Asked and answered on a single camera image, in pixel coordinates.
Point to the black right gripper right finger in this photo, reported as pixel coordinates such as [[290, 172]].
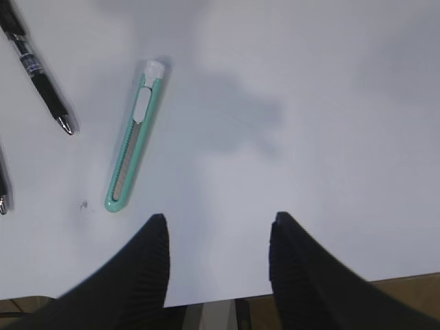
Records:
[[313, 290]]

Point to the white table leg frame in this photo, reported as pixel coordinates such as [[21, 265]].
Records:
[[219, 315]]

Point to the black middle pen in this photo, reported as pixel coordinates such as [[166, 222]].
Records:
[[3, 193]]

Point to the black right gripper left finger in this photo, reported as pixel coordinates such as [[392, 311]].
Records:
[[128, 292]]

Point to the black pen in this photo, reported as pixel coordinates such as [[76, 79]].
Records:
[[3, 193], [16, 34]]

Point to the black right pen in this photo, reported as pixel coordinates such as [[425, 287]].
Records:
[[16, 34]]

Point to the teal utility knife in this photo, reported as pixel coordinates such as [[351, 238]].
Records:
[[146, 99]]

